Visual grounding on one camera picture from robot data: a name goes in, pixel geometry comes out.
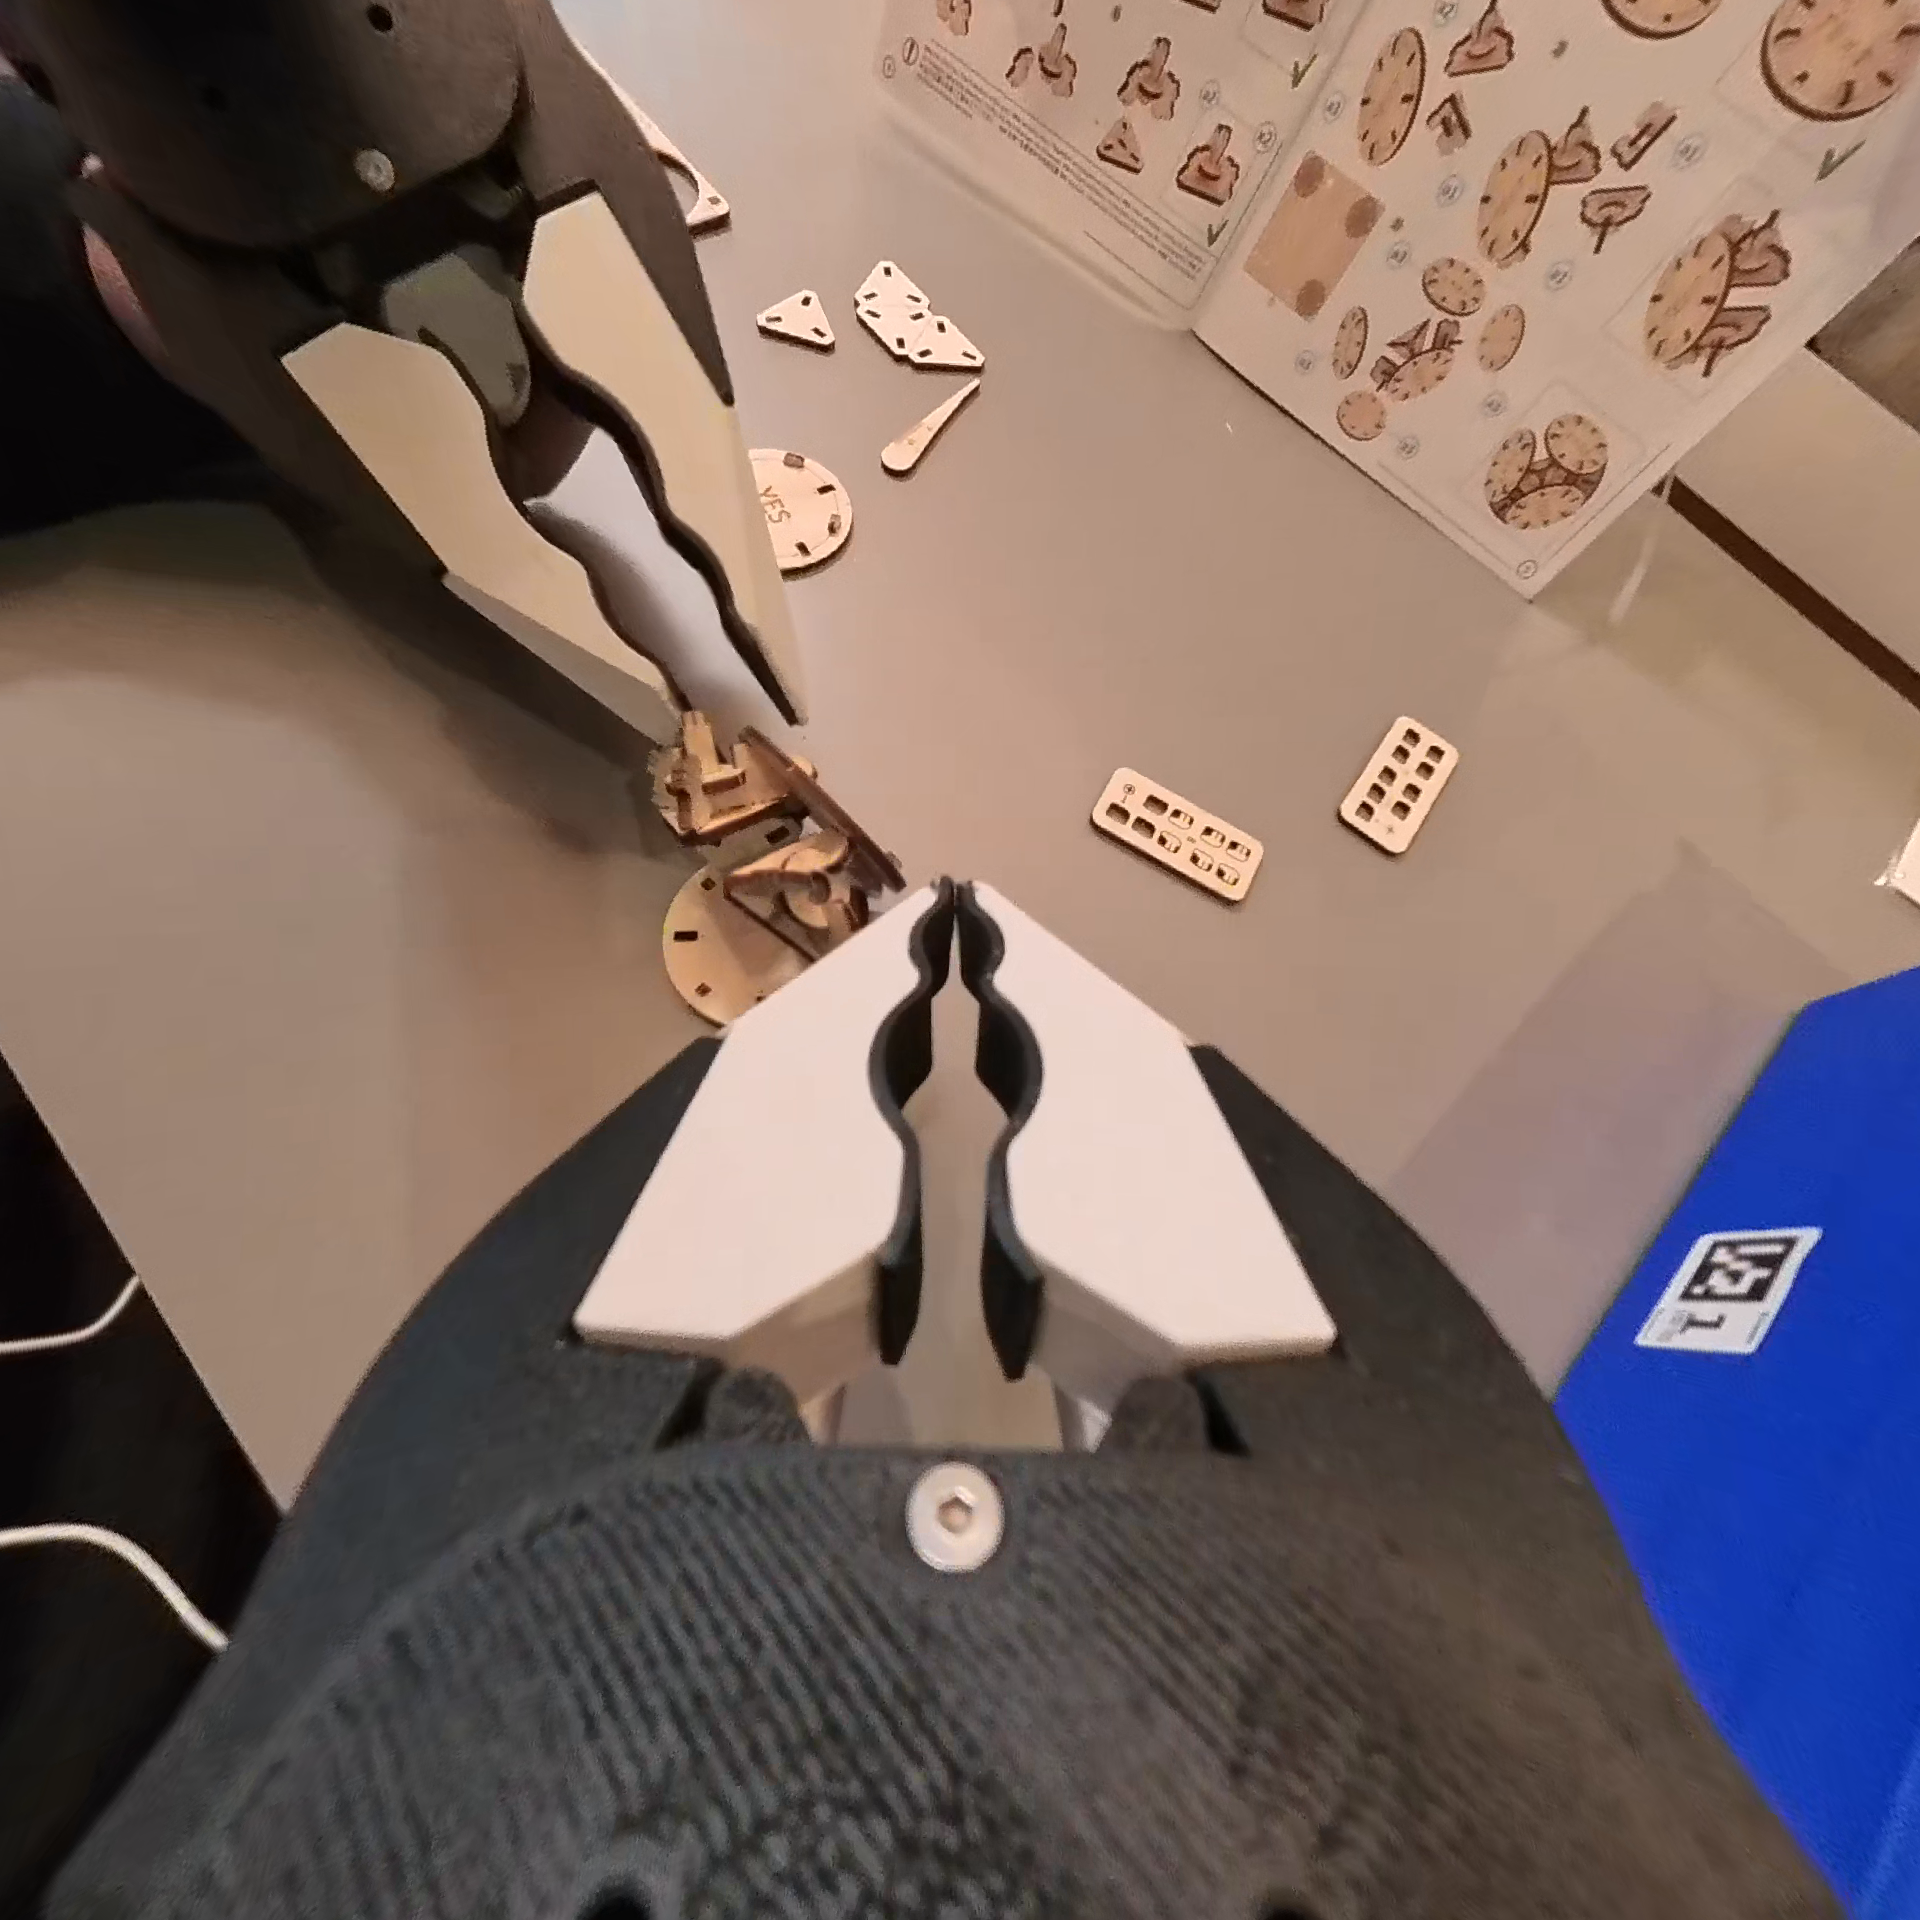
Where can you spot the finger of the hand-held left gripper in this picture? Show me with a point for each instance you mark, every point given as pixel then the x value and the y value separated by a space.
pixel 645 330
pixel 450 482

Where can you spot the perforated angular wooden part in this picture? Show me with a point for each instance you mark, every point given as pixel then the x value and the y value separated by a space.
pixel 914 319

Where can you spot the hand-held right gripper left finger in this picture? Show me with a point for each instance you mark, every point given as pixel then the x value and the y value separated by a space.
pixel 734 1202

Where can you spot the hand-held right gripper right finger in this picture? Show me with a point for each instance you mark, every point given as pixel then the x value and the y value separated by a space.
pixel 1156 1202

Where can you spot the white paper slip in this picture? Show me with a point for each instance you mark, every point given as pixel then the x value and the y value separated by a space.
pixel 1903 863

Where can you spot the blue box with tag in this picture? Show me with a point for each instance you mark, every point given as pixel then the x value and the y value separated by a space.
pixel 1769 1501

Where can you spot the round wooden disc part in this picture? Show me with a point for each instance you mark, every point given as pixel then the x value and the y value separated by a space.
pixel 802 518

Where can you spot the wooden part sheet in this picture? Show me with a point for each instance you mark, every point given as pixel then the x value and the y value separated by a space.
pixel 693 188

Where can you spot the wooden model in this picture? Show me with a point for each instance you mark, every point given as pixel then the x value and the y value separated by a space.
pixel 734 788

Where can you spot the long rectangular slotted wooden part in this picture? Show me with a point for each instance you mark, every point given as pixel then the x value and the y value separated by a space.
pixel 1178 835

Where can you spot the instruction sheet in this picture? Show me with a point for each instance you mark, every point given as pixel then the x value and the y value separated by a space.
pixel 1500 226

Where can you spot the small triangular wooden part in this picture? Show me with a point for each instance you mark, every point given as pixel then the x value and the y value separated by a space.
pixel 797 322

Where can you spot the short rectangular slotted wooden part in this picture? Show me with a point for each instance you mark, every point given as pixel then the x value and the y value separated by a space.
pixel 1397 785

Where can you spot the teardrop-shaped wooden part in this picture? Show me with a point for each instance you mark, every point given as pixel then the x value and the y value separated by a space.
pixel 914 438

